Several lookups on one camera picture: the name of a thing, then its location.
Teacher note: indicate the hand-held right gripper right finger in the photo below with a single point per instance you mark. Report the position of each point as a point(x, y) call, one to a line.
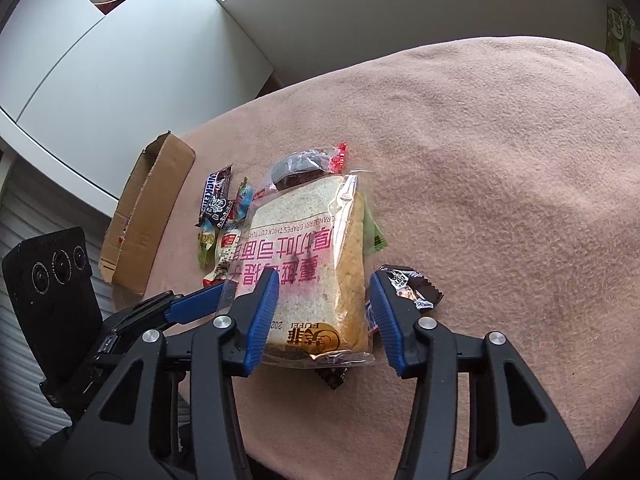
point(384, 315)

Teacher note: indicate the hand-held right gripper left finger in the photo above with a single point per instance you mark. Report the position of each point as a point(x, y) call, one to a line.
point(261, 312)

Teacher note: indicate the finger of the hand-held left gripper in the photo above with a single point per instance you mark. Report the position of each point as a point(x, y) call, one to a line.
point(197, 305)

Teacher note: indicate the black patterned candy packet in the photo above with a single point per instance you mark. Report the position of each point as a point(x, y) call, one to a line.
point(417, 287)

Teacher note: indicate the green snack packet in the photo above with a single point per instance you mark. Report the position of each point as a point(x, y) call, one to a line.
point(375, 232)

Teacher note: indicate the sliced bread bag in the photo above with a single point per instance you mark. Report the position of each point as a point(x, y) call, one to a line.
point(305, 240)

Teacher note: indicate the cardboard box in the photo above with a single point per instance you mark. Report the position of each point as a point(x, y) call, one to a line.
point(150, 210)

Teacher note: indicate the dark chocolate bar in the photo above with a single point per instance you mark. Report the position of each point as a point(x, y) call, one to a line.
point(216, 195)

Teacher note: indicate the brownie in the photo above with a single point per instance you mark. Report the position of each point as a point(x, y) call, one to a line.
point(300, 166)

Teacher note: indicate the white and red snack packet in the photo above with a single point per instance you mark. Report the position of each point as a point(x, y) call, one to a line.
point(225, 255)

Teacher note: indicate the small black snack packet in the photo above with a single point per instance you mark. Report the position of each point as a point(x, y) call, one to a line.
point(332, 377)

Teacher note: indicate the red and blue candy packet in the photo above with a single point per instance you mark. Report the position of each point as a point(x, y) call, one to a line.
point(244, 199)

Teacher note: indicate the white cabinet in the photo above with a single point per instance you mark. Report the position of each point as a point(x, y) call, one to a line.
point(100, 85)

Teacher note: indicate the wall map poster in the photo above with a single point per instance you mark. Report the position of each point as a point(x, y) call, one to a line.
point(620, 35)

